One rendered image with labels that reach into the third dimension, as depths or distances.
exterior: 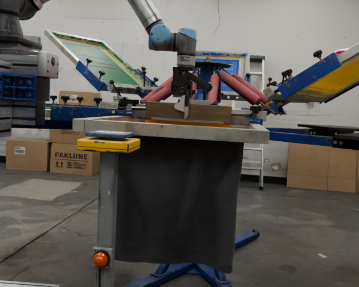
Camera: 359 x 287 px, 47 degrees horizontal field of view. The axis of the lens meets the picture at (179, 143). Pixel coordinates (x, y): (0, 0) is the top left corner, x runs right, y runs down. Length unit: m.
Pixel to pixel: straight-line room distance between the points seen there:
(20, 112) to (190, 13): 4.68
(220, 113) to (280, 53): 4.34
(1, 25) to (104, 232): 0.91
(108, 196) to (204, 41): 5.05
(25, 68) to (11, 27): 0.16
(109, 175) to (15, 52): 0.75
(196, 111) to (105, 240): 0.78
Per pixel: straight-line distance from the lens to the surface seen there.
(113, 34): 6.26
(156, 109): 1.73
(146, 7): 1.61
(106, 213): 1.09
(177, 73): 1.72
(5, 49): 1.67
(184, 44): 1.71
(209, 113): 1.70
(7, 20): 1.71
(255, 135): 1.20
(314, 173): 5.96
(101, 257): 1.09
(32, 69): 1.62
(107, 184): 1.07
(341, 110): 6.10
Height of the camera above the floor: 1.05
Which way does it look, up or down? 5 degrees down
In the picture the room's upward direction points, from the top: 3 degrees clockwise
